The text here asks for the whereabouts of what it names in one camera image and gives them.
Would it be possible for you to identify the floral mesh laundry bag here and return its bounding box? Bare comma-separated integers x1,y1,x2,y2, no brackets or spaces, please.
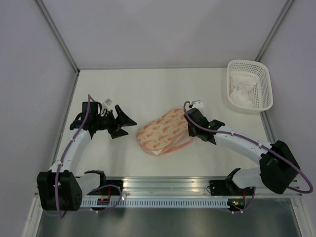
136,109,193,156

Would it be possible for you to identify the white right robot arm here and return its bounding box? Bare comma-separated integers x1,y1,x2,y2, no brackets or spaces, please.
184,108,300,195

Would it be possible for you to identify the white slotted cable duct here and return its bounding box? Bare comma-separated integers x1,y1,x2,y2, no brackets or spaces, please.
81,197,229,208

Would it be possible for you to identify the white bra in basket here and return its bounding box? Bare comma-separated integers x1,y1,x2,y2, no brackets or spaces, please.
230,73,257,108

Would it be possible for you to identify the right aluminium frame post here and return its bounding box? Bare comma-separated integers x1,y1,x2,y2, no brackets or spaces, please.
254,0,296,62

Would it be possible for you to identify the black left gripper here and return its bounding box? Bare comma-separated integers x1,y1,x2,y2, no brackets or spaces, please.
94,105,136,139

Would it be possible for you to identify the aluminium frame post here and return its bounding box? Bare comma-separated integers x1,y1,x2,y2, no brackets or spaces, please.
34,0,80,76
254,0,296,62

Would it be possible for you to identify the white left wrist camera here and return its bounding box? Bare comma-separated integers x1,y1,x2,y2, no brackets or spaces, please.
102,98,112,110

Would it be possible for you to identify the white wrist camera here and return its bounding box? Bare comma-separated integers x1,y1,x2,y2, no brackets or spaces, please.
102,98,112,110
188,100,204,109

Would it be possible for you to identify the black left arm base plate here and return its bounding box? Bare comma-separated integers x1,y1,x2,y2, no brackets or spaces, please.
97,180,123,196

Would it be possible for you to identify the left aluminium frame post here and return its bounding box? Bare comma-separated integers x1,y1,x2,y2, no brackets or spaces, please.
34,0,80,76

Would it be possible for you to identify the white perforated plastic basket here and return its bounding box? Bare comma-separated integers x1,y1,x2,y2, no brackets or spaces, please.
226,60,273,114

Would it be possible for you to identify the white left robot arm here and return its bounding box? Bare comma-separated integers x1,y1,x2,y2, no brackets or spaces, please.
37,100,137,212

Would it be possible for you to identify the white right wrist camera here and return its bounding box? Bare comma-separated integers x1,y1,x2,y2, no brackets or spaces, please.
188,100,204,109

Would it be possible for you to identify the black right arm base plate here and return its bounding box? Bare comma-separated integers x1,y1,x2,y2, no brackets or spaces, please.
207,180,254,197

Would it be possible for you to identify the aluminium mounting rail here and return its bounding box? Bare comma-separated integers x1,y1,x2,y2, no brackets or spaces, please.
34,175,303,198

